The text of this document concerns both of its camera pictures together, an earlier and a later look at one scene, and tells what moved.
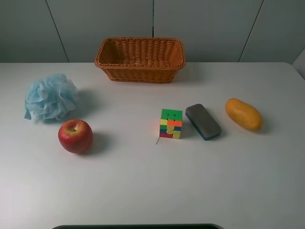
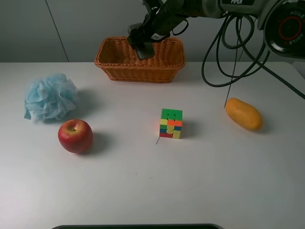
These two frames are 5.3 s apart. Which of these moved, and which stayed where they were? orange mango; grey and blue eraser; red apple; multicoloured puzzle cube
Moved: grey and blue eraser
Stayed: red apple; orange mango; multicoloured puzzle cube
